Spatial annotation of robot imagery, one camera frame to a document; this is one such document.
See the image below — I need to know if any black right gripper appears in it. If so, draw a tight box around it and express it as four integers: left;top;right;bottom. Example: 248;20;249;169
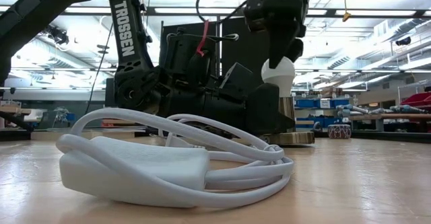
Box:
244;0;308;69

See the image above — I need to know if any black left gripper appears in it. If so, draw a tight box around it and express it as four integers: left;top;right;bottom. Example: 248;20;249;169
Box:
156;28;296;137

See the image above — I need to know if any white light bulb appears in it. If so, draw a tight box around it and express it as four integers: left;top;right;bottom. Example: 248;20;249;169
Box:
261;56;296;99

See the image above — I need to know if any brushed metal lamp base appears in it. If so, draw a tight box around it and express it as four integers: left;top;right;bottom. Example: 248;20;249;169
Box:
262;96;316;147

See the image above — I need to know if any blue storage bins shelf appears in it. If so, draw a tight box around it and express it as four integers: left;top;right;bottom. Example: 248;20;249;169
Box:
292;96;353;130

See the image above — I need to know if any black partition screen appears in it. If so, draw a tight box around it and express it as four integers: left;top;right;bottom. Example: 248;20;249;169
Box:
160;17;287;133

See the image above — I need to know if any red tape tag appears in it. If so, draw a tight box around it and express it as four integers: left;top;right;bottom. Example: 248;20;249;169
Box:
196;20;210;57

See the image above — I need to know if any wooden workbench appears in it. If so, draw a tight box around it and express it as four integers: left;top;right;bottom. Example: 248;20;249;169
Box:
350;112;431;131

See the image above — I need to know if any red storage bin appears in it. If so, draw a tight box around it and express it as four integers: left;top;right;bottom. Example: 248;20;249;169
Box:
400;91;431;108

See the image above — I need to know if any black monitor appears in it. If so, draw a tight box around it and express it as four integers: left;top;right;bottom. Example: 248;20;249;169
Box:
104;77;116;107

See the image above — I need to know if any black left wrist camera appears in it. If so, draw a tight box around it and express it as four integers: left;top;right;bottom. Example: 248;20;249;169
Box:
218;62;254;94

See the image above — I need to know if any yellow hanging cord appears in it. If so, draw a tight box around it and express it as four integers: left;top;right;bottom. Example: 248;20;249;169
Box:
341;0;353;23

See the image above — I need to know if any white power cable with plug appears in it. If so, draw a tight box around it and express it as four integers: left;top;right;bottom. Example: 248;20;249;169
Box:
55;108;294;209

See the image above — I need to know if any black hanging cable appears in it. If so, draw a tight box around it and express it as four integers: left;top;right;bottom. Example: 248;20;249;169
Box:
84;22;115;116

